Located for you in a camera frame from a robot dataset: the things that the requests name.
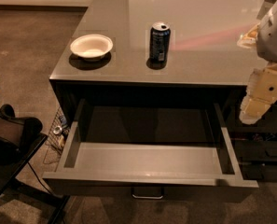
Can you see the black office chair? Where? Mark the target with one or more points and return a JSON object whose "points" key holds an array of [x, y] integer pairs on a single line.
{"points": [[20, 139]]}

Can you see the dark side shelf unit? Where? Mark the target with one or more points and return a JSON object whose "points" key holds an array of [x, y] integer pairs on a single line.
{"points": [[255, 145]]}

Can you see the grey drawer cabinet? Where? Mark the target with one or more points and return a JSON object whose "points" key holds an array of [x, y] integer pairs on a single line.
{"points": [[203, 46]]}

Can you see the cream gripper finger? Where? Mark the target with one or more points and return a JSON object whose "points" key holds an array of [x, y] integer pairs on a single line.
{"points": [[252, 110]]}

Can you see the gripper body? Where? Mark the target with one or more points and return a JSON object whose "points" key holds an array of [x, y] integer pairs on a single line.
{"points": [[274, 36]]}

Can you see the white paper bowl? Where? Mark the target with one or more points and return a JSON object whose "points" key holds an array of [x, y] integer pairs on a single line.
{"points": [[91, 47]]}

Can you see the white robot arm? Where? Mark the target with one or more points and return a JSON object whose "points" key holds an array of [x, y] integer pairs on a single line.
{"points": [[263, 36]]}

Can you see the dark blue soda can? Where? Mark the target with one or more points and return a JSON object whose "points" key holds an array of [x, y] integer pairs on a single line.
{"points": [[160, 34]]}

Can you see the silver drawer handle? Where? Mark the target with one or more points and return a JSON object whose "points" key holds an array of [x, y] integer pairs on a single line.
{"points": [[147, 193]]}

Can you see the wire mesh waste basket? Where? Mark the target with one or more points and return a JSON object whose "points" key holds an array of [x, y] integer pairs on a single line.
{"points": [[57, 136]]}

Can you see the grey top drawer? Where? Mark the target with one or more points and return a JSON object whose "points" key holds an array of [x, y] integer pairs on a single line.
{"points": [[187, 152]]}

